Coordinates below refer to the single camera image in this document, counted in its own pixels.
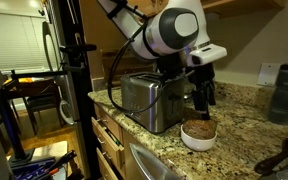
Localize black camera stand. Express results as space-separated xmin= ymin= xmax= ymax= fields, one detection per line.
xmin=10 ymin=0 xmax=102 ymax=180

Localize light wooden board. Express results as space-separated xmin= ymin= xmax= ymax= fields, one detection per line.
xmin=30 ymin=139 xmax=69 ymax=162

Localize closed wooden drawer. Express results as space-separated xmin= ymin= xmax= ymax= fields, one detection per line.
xmin=93 ymin=103 xmax=124 ymax=143

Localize blue tool tray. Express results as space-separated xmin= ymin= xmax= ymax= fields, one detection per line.
xmin=9 ymin=155 xmax=68 ymax=180

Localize black orange screwdriver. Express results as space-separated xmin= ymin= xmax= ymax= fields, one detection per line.
xmin=33 ymin=149 xmax=79 ymax=180

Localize low wooden drawer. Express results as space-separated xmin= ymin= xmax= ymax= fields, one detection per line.
xmin=95 ymin=147 xmax=119 ymax=180

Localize dark tripod pole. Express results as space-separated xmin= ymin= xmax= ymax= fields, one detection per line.
xmin=0 ymin=33 xmax=37 ymax=168

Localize brown wooden box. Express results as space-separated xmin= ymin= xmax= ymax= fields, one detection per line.
xmin=99 ymin=48 xmax=156 ymax=90

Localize brown bread slice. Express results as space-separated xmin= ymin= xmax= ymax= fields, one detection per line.
xmin=182 ymin=119 xmax=218 ymax=141
xmin=188 ymin=117 xmax=218 ymax=126

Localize white ring handle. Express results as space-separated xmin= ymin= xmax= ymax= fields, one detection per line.
xmin=58 ymin=99 xmax=76 ymax=126

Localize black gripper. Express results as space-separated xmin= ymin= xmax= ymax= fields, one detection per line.
xmin=187 ymin=62 xmax=217 ymax=122

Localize wooden dining table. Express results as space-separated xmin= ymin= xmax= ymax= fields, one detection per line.
xmin=0 ymin=76 xmax=62 ymax=101

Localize stainless steel dishwasher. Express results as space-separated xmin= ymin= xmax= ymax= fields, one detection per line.
xmin=121 ymin=129 xmax=182 ymax=180

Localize wooden upper cabinet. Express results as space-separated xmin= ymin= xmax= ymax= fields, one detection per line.
xmin=127 ymin=0 xmax=288 ymax=21

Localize black camera on stand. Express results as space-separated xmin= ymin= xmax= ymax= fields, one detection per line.
xmin=59 ymin=43 xmax=98 ymax=55

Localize stainless steel toaster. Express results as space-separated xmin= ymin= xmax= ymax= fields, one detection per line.
xmin=119 ymin=71 xmax=185 ymax=135

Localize open wooden drawer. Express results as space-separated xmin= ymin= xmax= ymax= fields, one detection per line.
xmin=91 ymin=116 xmax=126 ymax=169

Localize white window blinds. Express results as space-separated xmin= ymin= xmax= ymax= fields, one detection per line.
xmin=0 ymin=11 xmax=53 ymax=73

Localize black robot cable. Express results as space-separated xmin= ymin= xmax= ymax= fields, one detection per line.
xmin=106 ymin=18 xmax=198 ymax=115

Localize black coffee maker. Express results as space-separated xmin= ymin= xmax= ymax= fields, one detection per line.
xmin=154 ymin=57 xmax=187 ymax=78

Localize white wall plate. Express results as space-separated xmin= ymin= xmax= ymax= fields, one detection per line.
xmin=257 ymin=62 xmax=282 ymax=87

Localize white ceramic bowl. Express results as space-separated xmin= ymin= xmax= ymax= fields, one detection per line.
xmin=179 ymin=123 xmax=219 ymax=153

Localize large dark sports bottle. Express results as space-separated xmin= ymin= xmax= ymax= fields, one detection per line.
xmin=268 ymin=62 xmax=288 ymax=126

